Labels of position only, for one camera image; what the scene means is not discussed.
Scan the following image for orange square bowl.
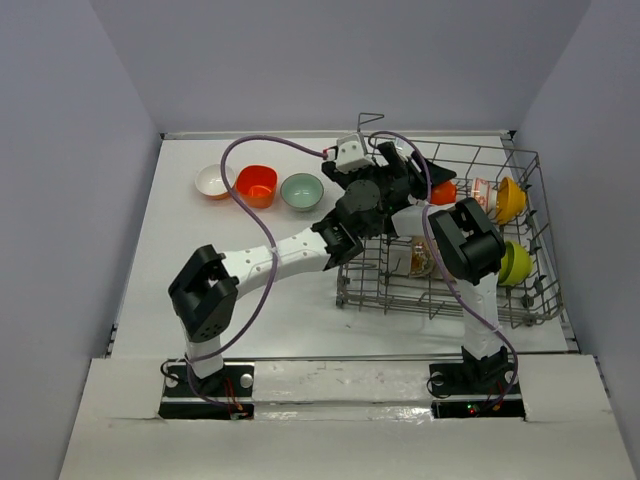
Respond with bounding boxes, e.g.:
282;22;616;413
235;164;278;209

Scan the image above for beige painted ceramic bowl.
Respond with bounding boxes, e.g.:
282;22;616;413
409;236;435;278

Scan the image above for orange round bowl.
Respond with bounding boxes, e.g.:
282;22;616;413
430;181;457;206

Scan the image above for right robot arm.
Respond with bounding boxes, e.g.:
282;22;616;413
387;198;517;398

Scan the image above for red white patterned bowl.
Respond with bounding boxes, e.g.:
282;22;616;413
470;177;498;214

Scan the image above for grey wire dish rack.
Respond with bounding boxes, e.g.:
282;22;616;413
336;133;570;329

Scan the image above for small white bowl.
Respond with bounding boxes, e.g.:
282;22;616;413
194;164;230;200

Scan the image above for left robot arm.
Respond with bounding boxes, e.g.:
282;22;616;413
168;161;406;395

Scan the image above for yellow bowl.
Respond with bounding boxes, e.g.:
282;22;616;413
495;177;527;225

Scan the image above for lime green bowl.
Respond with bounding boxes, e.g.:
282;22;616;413
498;240;533;287

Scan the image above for pale green ceramic bowl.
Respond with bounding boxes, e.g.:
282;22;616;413
280;173;324;212

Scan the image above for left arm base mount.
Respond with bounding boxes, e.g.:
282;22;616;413
158;359;255;421

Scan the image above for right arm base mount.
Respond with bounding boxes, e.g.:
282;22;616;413
426;347;526;420

